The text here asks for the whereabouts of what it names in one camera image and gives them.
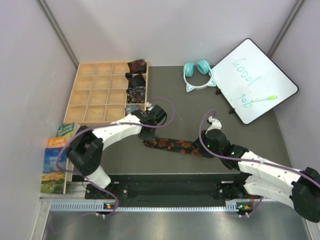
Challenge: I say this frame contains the black orange floral tie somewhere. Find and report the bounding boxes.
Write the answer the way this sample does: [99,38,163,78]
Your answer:
[143,137,214,158]

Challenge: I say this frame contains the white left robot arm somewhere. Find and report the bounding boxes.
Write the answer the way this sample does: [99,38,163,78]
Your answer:
[65,105,167,199]

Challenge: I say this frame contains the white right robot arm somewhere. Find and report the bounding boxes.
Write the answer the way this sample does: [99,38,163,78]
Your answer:
[198,129,320,223]

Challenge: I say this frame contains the grey blue rolled tie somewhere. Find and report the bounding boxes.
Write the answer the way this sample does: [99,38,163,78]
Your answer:
[124,104,146,116]

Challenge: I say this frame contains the multicolour paisley rolled tie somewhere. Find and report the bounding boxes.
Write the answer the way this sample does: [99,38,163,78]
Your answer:
[126,86,146,104]

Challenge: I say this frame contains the dark blue rolled tie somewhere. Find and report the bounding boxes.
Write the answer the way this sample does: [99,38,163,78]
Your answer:
[125,72,146,88]

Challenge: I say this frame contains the dark red rolled tie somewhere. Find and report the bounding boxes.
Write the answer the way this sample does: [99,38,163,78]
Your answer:
[127,59,147,74]

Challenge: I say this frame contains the wooden compartment tray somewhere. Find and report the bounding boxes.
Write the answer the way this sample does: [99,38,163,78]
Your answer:
[63,60,149,126]

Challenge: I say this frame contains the green marker pen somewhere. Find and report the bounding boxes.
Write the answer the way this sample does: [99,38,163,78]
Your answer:
[251,95,278,103]

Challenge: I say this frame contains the teal cat ear headphones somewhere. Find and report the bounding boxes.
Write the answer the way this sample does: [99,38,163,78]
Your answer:
[182,60,217,93]

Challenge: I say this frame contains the white dry erase board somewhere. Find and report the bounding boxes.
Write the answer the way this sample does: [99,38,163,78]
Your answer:
[213,38,299,125]

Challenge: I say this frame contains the green paperback book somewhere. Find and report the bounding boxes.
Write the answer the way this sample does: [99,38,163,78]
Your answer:
[56,122,81,138]

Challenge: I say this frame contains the orange paperback book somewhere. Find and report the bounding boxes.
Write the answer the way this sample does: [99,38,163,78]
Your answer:
[46,136,71,149]

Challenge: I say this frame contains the blue Animal Farm book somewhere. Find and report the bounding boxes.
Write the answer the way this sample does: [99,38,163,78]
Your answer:
[40,147,70,194]

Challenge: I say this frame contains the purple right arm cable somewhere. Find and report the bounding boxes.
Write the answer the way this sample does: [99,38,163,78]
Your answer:
[198,109,320,191]

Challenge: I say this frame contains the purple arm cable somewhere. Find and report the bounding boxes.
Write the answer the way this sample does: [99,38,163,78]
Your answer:
[198,109,320,191]
[56,97,175,216]

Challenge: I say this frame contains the slotted cable duct rail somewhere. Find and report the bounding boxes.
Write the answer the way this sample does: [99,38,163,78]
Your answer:
[50,201,253,213]

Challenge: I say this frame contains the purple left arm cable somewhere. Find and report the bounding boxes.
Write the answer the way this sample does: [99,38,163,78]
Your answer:
[56,97,175,216]

